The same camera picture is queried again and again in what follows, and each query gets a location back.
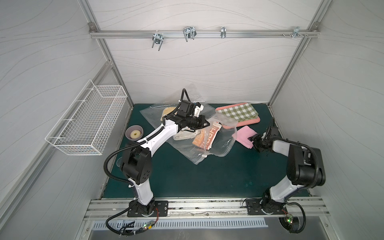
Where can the small metal hook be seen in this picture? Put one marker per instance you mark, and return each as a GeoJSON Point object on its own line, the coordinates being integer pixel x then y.
{"type": "Point", "coordinates": [223, 32]}

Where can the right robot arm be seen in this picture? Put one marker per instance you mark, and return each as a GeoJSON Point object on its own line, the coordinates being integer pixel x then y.
{"type": "Point", "coordinates": [305, 168]}

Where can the clear plastic cup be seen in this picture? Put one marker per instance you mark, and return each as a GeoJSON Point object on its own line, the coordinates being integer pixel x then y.
{"type": "Point", "coordinates": [119, 162]}

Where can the metal bracket right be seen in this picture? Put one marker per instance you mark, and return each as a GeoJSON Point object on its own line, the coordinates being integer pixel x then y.
{"type": "Point", "coordinates": [295, 34]}

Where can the pink towel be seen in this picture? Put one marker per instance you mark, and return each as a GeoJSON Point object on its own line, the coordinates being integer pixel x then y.
{"type": "Point", "coordinates": [243, 135]}

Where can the metal U-bolt clamp left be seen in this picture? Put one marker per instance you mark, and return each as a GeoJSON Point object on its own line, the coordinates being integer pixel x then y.
{"type": "Point", "coordinates": [158, 39]}

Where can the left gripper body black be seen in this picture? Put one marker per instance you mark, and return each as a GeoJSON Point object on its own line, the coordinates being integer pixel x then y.
{"type": "Point", "coordinates": [201, 122]}

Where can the white wire basket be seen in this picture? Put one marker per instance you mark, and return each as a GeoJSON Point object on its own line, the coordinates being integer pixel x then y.
{"type": "Point", "coordinates": [85, 127]}

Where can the orange lettered towel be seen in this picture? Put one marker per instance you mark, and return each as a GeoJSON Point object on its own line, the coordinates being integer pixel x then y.
{"type": "Point", "coordinates": [204, 140]}

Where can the grey bowl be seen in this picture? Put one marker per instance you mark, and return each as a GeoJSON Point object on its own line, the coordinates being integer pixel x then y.
{"type": "Point", "coordinates": [134, 127]}

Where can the aluminium cross rail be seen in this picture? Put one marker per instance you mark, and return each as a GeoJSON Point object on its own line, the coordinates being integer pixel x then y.
{"type": "Point", "coordinates": [201, 34]}

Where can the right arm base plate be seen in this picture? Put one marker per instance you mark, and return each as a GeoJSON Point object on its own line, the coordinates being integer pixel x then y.
{"type": "Point", "coordinates": [258, 206]}

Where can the clear plastic vacuum bag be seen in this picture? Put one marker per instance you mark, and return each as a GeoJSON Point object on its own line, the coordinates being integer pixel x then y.
{"type": "Point", "coordinates": [216, 139]}

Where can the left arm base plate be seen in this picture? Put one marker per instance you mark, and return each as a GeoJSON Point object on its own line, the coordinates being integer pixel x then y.
{"type": "Point", "coordinates": [153, 209]}

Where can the metal u-bolt clamp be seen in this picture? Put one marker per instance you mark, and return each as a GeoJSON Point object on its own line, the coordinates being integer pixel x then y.
{"type": "Point", "coordinates": [158, 39]}
{"type": "Point", "coordinates": [189, 33]}

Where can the white patterned towel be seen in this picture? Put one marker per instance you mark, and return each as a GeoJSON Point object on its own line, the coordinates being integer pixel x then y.
{"type": "Point", "coordinates": [185, 135]}

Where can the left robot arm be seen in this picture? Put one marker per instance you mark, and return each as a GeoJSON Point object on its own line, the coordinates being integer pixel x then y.
{"type": "Point", "coordinates": [137, 163]}

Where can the metal U-bolt clamp middle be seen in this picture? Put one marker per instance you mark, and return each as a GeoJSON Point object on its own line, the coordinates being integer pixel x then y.
{"type": "Point", "coordinates": [189, 33]}

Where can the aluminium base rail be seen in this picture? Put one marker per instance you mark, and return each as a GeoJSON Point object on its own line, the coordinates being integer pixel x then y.
{"type": "Point", "coordinates": [232, 207]}

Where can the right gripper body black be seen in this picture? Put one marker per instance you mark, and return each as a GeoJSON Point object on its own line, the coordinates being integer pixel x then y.
{"type": "Point", "coordinates": [258, 142]}

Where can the green checkered cloth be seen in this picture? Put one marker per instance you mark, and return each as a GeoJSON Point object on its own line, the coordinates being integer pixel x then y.
{"type": "Point", "coordinates": [238, 112]}

